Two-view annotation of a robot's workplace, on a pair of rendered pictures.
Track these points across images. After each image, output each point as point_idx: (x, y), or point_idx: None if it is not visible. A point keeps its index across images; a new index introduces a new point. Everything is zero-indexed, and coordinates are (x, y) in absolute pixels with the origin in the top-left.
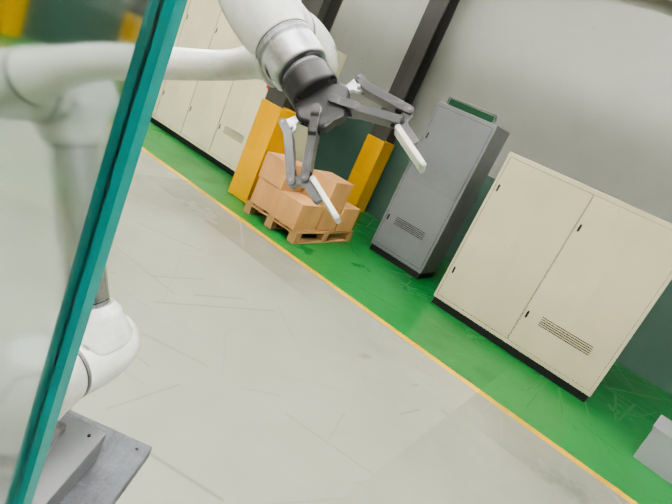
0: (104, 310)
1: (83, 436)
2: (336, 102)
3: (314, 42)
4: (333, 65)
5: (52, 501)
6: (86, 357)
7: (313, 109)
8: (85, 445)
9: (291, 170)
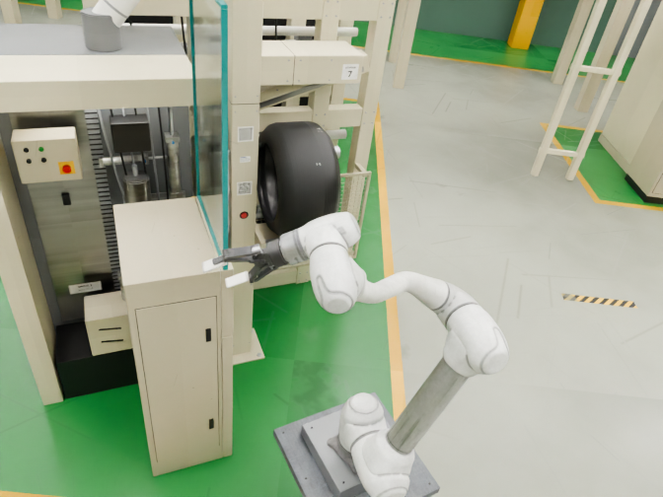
0: (382, 439)
1: (344, 479)
2: None
3: (283, 235)
4: (313, 285)
5: (316, 454)
6: (362, 439)
7: None
8: (337, 477)
9: None
